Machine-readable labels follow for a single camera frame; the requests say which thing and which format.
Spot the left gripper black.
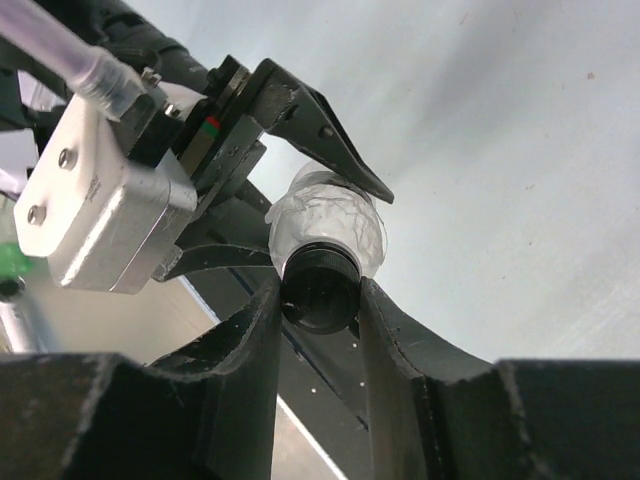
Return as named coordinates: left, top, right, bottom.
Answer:
left=152, top=56, right=395, bottom=281

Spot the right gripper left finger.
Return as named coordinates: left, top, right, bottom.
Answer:
left=1, top=279, right=282, bottom=479

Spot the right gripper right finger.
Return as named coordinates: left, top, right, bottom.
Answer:
left=359, top=279, right=639, bottom=479

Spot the short clear bottle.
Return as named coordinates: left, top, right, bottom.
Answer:
left=265, top=161, right=387, bottom=278

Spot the black bottle cap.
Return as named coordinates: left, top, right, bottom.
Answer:
left=280, top=242, right=361, bottom=335

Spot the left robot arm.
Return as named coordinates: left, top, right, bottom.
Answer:
left=1, top=1, right=394, bottom=293

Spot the green soda bottle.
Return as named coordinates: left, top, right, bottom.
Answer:
left=0, top=242, right=33, bottom=280

